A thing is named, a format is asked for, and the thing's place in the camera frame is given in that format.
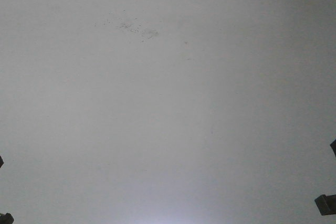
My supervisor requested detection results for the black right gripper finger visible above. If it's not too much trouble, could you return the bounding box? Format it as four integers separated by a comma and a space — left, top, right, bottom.
330, 140, 336, 156
314, 195, 336, 216

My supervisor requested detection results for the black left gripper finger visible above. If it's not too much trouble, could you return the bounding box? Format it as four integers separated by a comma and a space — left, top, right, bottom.
0, 156, 4, 168
0, 213, 14, 224

